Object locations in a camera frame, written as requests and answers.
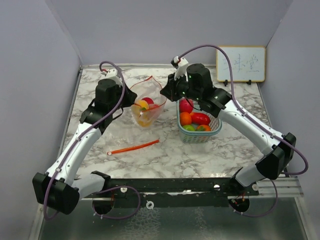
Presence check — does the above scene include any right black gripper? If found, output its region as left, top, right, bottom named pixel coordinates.
left=159, top=71, right=201, bottom=103

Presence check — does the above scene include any clear orange zip bag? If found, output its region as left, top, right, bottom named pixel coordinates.
left=107, top=139, right=160, bottom=156
left=129, top=76, right=167, bottom=128

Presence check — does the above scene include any red apple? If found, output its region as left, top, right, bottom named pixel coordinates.
left=142, top=97, right=154, bottom=105
left=179, top=98, right=194, bottom=114

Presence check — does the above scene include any yellow bell pepper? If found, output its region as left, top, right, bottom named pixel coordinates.
left=131, top=100, right=151, bottom=127

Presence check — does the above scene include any pink peach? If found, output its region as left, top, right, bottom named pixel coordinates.
left=149, top=103, right=159, bottom=111

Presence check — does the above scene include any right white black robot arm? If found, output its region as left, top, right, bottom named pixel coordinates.
left=160, top=63, right=296, bottom=196

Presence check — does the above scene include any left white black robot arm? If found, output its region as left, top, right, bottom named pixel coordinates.
left=32, top=77, right=137, bottom=215

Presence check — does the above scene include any red bell pepper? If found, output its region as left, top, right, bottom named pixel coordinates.
left=190, top=112, right=211, bottom=125

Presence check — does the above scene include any green fruit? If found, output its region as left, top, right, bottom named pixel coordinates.
left=183, top=124, right=196, bottom=132

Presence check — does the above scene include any teal white plastic basket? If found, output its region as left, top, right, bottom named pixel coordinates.
left=176, top=100, right=222, bottom=144

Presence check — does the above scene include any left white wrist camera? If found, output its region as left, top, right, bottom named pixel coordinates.
left=100, top=68, right=123, bottom=86

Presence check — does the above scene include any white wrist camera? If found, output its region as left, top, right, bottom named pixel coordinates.
left=100, top=68, right=123, bottom=86
left=171, top=56, right=189, bottom=80

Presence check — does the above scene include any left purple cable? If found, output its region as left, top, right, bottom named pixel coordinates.
left=43, top=60, right=142, bottom=221

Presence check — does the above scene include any purple cable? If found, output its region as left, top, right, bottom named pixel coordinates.
left=43, top=60, right=142, bottom=221
left=178, top=44, right=309, bottom=217

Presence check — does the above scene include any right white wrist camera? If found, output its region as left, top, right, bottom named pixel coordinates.
left=171, top=56, right=189, bottom=80

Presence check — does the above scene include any white whiteboard wooden frame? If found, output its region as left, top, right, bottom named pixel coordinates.
left=216, top=45, right=266, bottom=83

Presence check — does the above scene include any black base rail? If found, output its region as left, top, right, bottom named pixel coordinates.
left=91, top=177, right=259, bottom=215

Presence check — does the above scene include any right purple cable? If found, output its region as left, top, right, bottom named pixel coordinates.
left=178, top=44, right=309, bottom=217

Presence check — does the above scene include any aluminium frame rail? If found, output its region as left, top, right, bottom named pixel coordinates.
left=39, top=176, right=304, bottom=201

